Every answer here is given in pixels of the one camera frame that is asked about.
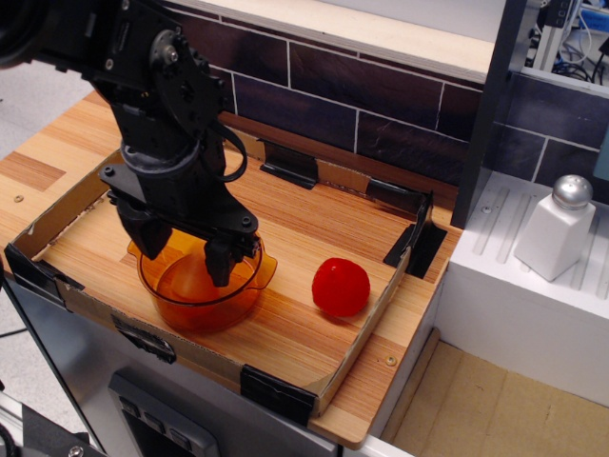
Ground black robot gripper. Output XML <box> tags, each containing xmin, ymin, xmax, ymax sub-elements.
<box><xmin>99</xmin><ymin>142</ymin><xmax>260</xmax><ymax>288</ymax></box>

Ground orange toy carrot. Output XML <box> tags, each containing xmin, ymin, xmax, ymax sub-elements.
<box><xmin>167</xmin><ymin>251</ymin><xmax>218</xmax><ymax>304</ymax></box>

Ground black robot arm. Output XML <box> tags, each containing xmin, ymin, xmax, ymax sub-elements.
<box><xmin>1</xmin><ymin>1</ymin><xmax>260</xmax><ymax>287</ymax></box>

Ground orange transparent plastic pot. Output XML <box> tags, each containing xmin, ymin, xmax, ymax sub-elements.
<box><xmin>128</xmin><ymin>230</ymin><xmax>277</xmax><ymax>331</ymax></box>

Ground red toy tomato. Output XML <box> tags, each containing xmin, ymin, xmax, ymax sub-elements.
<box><xmin>311</xmin><ymin>257</ymin><xmax>370</xmax><ymax>317</ymax></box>

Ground silver toy oven front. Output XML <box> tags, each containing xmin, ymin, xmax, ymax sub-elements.
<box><xmin>5</xmin><ymin>280</ymin><xmax>343</xmax><ymax>456</ymax></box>

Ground wooden shelf with dark posts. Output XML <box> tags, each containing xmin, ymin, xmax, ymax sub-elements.
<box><xmin>156</xmin><ymin>0</ymin><xmax>529</xmax><ymax>229</ymax></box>

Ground white toy sink drainboard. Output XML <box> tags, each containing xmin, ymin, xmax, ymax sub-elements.
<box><xmin>435</xmin><ymin>172</ymin><xmax>608</xmax><ymax>405</ymax></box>

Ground white salt shaker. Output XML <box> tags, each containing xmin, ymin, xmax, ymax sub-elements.
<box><xmin>514</xmin><ymin>174</ymin><xmax>596</xmax><ymax>282</ymax></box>

